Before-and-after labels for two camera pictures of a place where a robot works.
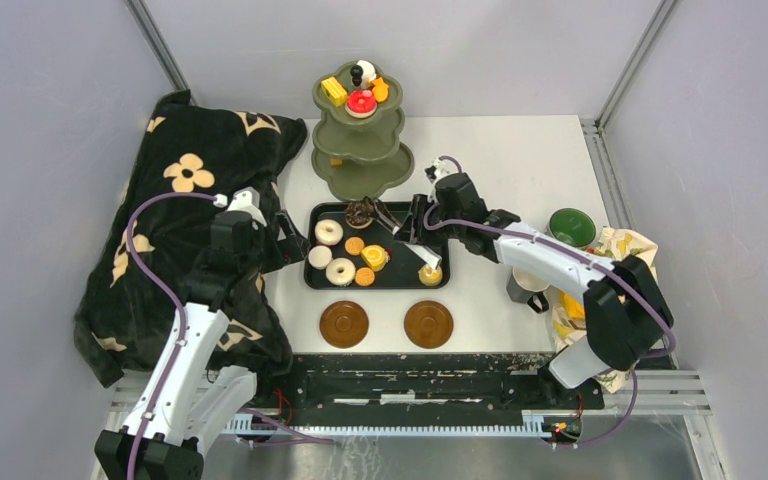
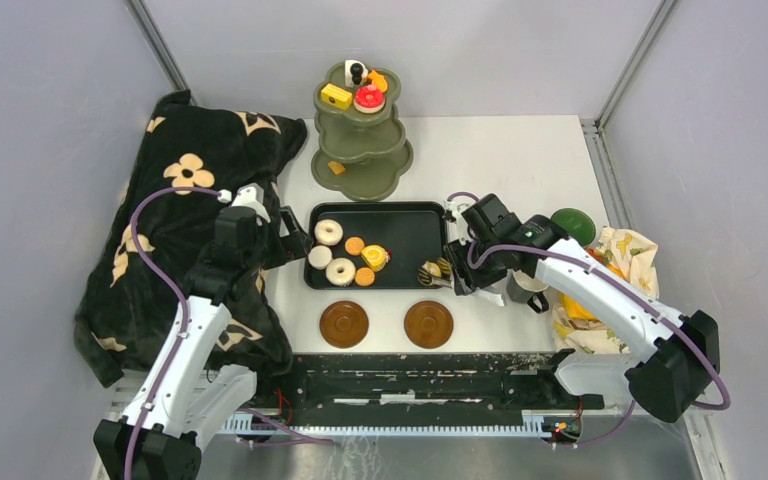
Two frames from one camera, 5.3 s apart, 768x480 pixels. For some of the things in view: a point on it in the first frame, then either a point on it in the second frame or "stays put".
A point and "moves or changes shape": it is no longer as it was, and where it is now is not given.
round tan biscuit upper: (354, 245) stays put
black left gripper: (290, 249) stays put
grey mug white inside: (526, 286) stays put
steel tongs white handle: (391, 223) -> (494, 292)
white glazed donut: (328, 232) stays put
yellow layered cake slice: (336, 92) moves or changes shape
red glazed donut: (360, 103) moves or changes shape
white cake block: (369, 71) moves or changes shape
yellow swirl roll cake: (375, 256) stays put
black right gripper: (414, 230) -> (467, 278)
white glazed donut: (340, 271) stays put
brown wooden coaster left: (343, 324) stays put
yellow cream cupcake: (430, 276) stays put
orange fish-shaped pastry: (380, 90) moves or changes shape
